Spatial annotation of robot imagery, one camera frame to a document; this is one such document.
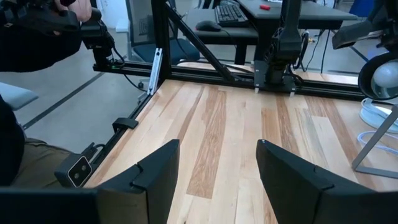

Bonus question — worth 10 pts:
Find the black keyboard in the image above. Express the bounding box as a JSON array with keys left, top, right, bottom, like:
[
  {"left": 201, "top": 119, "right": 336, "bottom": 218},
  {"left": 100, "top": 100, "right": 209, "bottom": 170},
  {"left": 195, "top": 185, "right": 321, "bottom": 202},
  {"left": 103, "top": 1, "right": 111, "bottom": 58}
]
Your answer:
[{"left": 214, "top": 3, "right": 249, "bottom": 27}]

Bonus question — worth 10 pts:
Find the person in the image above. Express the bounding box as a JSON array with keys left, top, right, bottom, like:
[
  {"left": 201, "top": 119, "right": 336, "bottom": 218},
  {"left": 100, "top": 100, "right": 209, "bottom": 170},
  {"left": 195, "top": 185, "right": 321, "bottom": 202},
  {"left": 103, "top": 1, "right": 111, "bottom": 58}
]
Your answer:
[{"left": 0, "top": 0, "right": 94, "bottom": 187}]

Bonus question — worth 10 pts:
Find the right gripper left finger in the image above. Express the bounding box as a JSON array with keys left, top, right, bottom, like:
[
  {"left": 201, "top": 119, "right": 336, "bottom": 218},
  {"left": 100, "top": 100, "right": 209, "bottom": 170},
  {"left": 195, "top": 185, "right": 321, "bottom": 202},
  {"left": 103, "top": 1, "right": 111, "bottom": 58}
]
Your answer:
[{"left": 93, "top": 139, "right": 180, "bottom": 224}]

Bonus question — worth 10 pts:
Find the grey mesh office chair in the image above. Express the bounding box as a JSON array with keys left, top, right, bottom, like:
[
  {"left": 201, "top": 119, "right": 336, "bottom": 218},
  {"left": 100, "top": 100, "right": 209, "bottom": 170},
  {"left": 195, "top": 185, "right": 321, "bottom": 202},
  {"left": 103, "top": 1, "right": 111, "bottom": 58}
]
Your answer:
[{"left": 125, "top": 0, "right": 201, "bottom": 66}]

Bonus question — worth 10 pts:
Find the silver corner bracket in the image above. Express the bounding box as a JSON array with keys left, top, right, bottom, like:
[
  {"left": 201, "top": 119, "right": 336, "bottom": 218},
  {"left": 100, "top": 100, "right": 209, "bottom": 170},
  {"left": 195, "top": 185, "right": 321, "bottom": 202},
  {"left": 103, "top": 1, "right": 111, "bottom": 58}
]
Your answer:
[{"left": 146, "top": 47, "right": 163, "bottom": 96}]

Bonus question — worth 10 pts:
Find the grey padded armrest stand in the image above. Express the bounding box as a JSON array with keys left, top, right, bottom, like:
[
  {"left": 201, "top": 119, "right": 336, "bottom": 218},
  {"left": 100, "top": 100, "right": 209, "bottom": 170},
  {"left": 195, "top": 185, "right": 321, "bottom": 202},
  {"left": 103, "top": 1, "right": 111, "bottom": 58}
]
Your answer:
[{"left": 0, "top": 82, "right": 40, "bottom": 112}]

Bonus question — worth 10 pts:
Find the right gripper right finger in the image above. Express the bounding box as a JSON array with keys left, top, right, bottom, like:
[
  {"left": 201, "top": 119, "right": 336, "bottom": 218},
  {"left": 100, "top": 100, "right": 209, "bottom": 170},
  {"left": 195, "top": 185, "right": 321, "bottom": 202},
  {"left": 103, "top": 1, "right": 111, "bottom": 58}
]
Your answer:
[{"left": 255, "top": 139, "right": 398, "bottom": 224}]

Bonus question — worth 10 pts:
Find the dark office desk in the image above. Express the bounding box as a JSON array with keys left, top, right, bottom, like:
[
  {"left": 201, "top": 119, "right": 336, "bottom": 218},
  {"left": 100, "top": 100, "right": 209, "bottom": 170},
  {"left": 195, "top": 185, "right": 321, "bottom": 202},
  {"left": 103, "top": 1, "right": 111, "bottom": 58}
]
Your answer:
[{"left": 183, "top": 0, "right": 359, "bottom": 65}]

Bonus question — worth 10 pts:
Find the blue plastic bin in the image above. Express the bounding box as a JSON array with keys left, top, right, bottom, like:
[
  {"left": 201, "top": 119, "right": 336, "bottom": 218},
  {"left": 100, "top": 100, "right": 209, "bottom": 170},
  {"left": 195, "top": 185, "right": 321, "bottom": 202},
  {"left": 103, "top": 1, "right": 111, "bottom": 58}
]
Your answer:
[{"left": 348, "top": 0, "right": 376, "bottom": 18}]

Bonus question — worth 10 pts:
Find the white cable with round switch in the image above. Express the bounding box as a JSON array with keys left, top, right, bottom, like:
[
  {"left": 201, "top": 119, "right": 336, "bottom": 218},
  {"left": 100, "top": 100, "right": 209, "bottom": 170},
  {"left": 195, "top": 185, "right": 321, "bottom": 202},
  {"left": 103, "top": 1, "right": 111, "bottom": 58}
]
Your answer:
[{"left": 356, "top": 98, "right": 398, "bottom": 156}]

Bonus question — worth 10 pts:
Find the black table edge clamp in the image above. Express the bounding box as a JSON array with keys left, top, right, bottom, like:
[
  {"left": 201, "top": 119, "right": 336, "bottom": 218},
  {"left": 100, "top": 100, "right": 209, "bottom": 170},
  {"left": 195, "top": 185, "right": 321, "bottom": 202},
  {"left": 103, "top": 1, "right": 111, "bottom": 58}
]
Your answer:
[{"left": 111, "top": 117, "right": 139, "bottom": 133}]

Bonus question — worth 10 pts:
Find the person's left hand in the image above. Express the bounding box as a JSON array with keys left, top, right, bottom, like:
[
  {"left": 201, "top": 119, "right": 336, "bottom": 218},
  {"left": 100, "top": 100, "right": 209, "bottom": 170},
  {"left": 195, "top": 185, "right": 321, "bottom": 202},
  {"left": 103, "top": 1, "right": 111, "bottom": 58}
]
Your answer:
[{"left": 54, "top": 0, "right": 93, "bottom": 22}]

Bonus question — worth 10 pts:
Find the black computer mouse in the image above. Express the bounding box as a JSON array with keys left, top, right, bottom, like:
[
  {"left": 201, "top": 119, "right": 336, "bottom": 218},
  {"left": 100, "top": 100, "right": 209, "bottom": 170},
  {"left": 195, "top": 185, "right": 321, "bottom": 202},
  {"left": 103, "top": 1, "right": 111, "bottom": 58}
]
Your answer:
[{"left": 195, "top": 20, "right": 222, "bottom": 32}]

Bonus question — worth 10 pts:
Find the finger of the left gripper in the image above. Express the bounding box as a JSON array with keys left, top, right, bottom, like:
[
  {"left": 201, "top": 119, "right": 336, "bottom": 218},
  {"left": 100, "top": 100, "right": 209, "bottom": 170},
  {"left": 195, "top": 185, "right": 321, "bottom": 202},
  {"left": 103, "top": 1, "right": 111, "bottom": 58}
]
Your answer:
[{"left": 331, "top": 19, "right": 385, "bottom": 50}]

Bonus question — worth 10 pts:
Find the black table-level camera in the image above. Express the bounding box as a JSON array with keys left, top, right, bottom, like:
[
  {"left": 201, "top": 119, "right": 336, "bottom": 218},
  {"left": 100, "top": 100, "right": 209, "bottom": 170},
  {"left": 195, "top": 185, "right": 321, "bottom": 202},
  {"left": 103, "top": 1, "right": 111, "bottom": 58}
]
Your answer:
[{"left": 54, "top": 152, "right": 94, "bottom": 189}]

